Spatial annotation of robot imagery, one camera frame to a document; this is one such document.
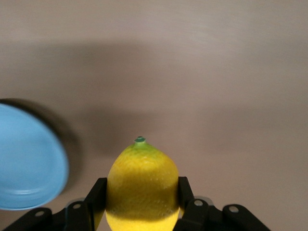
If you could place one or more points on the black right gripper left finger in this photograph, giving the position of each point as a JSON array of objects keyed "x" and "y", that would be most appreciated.
[{"x": 93, "y": 204}]

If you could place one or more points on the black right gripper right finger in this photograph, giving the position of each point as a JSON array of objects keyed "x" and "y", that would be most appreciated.
[{"x": 192, "y": 211}]

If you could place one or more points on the blue plate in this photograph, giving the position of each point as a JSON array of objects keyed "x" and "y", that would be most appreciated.
[{"x": 26, "y": 163}]

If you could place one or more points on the yellow lemon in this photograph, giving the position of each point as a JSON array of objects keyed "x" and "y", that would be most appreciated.
[{"x": 143, "y": 183}]

